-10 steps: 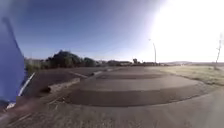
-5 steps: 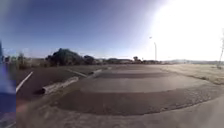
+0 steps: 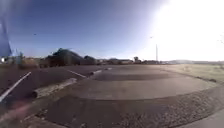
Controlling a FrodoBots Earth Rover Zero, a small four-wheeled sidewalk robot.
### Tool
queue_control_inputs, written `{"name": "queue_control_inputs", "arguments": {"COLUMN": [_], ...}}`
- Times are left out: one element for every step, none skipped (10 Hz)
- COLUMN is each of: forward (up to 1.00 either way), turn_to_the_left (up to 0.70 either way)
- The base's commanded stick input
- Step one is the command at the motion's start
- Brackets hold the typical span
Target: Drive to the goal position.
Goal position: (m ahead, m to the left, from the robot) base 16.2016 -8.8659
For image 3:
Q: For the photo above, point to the dry grass field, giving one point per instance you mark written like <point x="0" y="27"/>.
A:
<point x="200" y="70"/>

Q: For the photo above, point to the tall thin pole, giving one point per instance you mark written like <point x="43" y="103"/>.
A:
<point x="156" y="53"/>

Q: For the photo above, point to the grey asphalt road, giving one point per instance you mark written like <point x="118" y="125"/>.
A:
<point x="133" y="86"/>

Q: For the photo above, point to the pale pavement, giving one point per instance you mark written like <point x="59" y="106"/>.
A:
<point x="208" y="121"/>

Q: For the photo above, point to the row of low buildings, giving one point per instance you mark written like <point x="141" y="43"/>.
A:
<point x="123" y="61"/>

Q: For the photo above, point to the blue cloth strip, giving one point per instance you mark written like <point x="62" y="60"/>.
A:
<point x="4" y="40"/>

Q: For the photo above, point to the pale concrete kerb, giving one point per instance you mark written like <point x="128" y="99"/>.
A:
<point x="55" y="87"/>

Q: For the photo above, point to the gravel strip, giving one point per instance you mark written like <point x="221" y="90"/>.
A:
<point x="173" y="111"/>

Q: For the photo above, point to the dark tree clump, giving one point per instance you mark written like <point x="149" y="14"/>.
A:
<point x="65" y="57"/>

